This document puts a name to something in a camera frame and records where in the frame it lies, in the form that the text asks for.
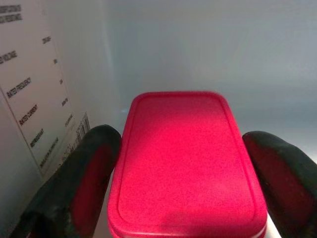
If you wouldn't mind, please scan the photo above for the clear container pink lid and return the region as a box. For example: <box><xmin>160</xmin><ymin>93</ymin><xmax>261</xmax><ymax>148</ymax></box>
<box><xmin>107</xmin><ymin>91</ymin><xmax>268</xmax><ymax>238</ymax></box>

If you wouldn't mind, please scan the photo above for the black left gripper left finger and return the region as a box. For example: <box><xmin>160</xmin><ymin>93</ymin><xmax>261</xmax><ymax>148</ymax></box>
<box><xmin>17</xmin><ymin>124</ymin><xmax>122</xmax><ymax>238</ymax></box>

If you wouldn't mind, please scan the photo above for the white fridge rating label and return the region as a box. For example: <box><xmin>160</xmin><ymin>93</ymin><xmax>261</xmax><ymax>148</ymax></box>
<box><xmin>0</xmin><ymin>0</ymin><xmax>91</xmax><ymax>179</ymax></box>

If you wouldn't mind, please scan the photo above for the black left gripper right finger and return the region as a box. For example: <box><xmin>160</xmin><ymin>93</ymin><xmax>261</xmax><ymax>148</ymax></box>
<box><xmin>242</xmin><ymin>130</ymin><xmax>317</xmax><ymax>238</ymax></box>

